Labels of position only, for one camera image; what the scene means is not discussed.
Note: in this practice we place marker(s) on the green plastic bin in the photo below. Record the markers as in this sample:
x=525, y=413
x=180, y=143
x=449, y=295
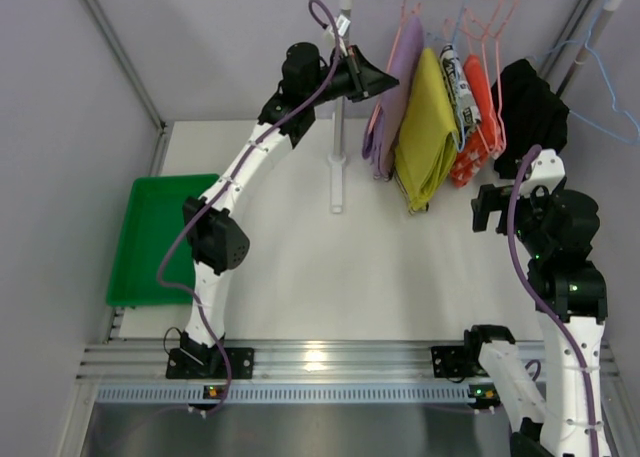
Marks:
x=153, y=220

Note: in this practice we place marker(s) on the yellow-green trousers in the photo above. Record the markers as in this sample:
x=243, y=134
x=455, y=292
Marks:
x=426, y=148

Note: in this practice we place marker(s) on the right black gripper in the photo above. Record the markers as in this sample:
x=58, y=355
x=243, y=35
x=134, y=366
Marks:
x=485, y=208

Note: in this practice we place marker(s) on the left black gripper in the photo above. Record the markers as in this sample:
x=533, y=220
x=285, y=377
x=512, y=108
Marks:
x=358, y=72

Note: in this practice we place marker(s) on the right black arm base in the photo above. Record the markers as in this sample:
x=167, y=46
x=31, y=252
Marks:
x=452, y=363

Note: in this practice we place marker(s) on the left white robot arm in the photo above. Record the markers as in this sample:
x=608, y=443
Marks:
x=212, y=228

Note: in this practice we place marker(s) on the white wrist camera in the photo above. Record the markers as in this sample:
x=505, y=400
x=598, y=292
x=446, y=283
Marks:
x=342, y=25
x=547, y=170

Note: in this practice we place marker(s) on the black white patterned cloth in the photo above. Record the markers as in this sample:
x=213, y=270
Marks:
x=465, y=108

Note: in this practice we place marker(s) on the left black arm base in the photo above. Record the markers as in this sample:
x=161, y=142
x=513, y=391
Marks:
x=240, y=362

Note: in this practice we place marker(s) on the purple trousers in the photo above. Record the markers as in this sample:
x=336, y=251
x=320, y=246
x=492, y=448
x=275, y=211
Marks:
x=382, y=130

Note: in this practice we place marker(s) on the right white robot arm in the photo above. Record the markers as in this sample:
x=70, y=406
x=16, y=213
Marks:
x=556, y=228

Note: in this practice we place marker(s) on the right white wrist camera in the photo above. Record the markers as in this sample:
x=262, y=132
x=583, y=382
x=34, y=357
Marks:
x=547, y=170

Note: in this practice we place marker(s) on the aluminium frame strut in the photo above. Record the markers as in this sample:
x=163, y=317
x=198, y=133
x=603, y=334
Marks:
x=105, y=28

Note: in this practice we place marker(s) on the black garment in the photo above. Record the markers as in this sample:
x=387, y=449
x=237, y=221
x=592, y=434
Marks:
x=532, y=115

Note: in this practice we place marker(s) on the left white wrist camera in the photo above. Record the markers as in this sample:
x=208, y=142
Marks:
x=342, y=25

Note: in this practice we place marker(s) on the rack vertical post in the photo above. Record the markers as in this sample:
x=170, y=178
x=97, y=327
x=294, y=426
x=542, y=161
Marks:
x=337, y=158

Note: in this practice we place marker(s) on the orange patterned cloth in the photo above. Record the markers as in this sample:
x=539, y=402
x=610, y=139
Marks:
x=484, y=138

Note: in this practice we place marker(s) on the grey slotted cable duct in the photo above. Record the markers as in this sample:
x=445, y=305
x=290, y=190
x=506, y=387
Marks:
x=260, y=393

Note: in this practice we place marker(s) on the aluminium mounting rail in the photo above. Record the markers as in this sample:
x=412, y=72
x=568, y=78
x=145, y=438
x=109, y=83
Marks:
x=277, y=361

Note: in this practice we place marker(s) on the light blue empty hanger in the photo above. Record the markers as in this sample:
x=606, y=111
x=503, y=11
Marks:
x=587, y=50

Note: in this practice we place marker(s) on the pink hanger pair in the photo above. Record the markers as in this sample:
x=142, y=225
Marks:
x=488, y=34

